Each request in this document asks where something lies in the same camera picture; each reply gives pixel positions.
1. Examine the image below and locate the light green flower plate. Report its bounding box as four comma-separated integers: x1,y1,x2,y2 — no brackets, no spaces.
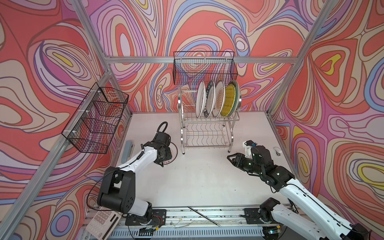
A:
232,81,242,112

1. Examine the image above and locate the silver two-tier dish rack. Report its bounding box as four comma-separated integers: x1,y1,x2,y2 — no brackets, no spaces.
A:
177,86,240,155

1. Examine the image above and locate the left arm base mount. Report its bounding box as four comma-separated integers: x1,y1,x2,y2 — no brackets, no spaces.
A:
125,209,167,227

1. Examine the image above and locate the black thin rod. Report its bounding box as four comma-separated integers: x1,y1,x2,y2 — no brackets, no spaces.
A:
187,206,222,227

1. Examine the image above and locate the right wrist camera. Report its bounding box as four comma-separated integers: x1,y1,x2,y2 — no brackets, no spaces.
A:
243,140,257,158

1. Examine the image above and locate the white black-rim plate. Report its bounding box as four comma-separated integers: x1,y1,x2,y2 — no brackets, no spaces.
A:
196,82,206,118

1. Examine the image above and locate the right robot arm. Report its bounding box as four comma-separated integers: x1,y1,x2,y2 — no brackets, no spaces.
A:
227,141,371,240

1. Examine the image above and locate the dark green rim plate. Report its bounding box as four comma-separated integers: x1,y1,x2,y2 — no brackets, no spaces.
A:
204,81,216,118

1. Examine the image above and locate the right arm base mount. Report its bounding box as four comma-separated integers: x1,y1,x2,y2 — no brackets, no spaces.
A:
242,208,282,225

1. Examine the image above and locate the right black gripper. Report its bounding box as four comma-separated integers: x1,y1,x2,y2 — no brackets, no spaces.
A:
226,152,264,176

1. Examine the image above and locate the small white clip object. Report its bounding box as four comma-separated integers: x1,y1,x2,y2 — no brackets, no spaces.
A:
274,147,283,157

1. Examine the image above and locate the yellow woven pattern plate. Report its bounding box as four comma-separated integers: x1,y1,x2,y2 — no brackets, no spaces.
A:
221,83,236,117

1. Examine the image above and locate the black wire basket wall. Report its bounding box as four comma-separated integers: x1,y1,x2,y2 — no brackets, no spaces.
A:
62,84,129,154
173,51,238,89

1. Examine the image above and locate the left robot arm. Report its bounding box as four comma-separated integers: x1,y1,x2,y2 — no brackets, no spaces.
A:
97,132,172,217

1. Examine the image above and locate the black wire basket back wall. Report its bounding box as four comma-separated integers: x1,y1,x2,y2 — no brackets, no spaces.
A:
173,51,238,89

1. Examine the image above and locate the black wire basket left wall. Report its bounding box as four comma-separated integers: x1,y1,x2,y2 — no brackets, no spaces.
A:
62,84,129,154

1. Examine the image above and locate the orange sunburst plate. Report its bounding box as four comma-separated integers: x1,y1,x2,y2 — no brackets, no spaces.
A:
163,142,179,165
212,80,225,118

